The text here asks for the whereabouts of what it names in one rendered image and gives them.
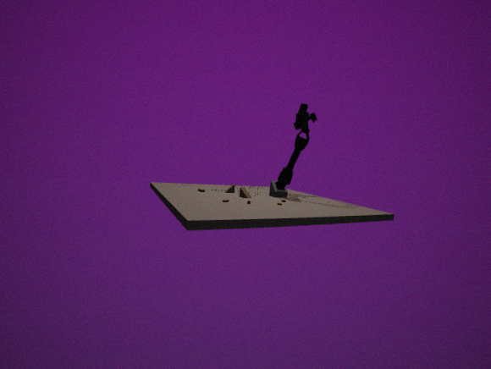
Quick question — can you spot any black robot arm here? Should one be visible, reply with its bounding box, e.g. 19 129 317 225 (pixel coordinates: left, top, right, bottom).
275 103 310 190

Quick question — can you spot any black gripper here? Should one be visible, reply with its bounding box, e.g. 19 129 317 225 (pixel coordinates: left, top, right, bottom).
294 113 317 130

